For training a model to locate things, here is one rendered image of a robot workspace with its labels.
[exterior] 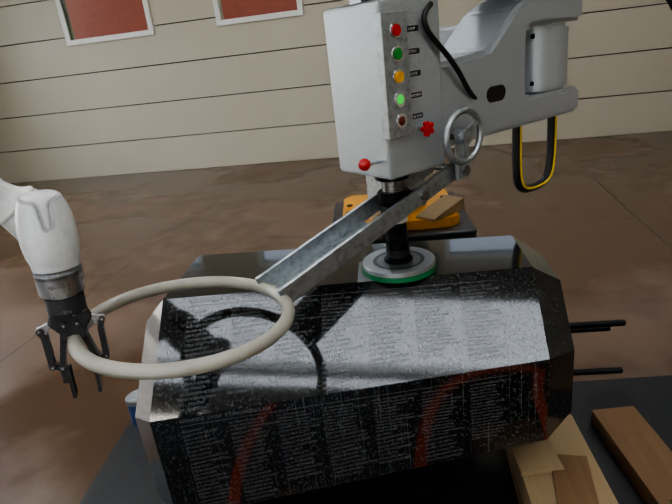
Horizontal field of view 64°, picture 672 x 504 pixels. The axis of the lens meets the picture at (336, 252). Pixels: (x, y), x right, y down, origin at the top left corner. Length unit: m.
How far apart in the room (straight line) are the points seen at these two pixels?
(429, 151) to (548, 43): 0.61
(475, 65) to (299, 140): 6.31
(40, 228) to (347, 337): 0.80
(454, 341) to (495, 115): 0.66
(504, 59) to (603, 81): 6.13
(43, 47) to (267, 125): 3.41
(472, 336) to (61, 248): 1.01
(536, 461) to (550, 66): 1.23
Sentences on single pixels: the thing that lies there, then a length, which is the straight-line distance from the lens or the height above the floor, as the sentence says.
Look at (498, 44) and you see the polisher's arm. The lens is 1.66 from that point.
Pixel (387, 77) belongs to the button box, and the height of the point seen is 1.40.
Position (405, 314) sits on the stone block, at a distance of 1.51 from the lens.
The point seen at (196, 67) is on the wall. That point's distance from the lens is 8.12.
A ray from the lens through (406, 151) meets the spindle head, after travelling 1.39.
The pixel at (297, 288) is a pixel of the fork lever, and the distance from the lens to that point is 1.32.
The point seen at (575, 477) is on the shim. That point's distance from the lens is 1.89.
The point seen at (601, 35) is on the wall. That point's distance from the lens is 7.73.
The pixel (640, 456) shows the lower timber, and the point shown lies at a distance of 2.20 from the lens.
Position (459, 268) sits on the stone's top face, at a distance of 1.59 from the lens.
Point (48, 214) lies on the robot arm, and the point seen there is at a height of 1.25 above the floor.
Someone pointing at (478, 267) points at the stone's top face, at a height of 0.85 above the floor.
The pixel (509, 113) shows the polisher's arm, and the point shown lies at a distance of 1.71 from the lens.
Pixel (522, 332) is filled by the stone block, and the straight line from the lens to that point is 1.53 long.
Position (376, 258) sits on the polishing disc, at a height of 0.88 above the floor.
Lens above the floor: 1.49
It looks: 21 degrees down
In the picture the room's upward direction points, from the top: 7 degrees counter-clockwise
